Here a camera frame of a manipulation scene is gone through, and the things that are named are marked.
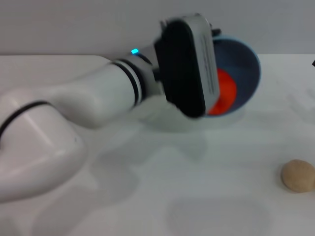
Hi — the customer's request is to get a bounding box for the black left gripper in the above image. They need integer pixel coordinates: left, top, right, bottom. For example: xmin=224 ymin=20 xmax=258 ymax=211
xmin=208 ymin=22 xmax=221 ymax=39

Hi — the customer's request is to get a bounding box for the blue bowl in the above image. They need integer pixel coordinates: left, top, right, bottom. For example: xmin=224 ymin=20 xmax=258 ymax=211
xmin=203 ymin=34 xmax=262 ymax=120

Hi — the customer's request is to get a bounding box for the orange toy fruit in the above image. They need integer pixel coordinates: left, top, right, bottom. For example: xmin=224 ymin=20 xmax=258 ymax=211
xmin=206 ymin=68 xmax=238 ymax=116

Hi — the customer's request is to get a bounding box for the round bread bun toy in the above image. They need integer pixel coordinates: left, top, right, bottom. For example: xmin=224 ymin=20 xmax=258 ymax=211
xmin=282 ymin=159 xmax=315 ymax=194

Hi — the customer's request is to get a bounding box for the black and white wrist camera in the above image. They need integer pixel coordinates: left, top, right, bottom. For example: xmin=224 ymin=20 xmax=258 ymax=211
xmin=154 ymin=13 xmax=221 ymax=119

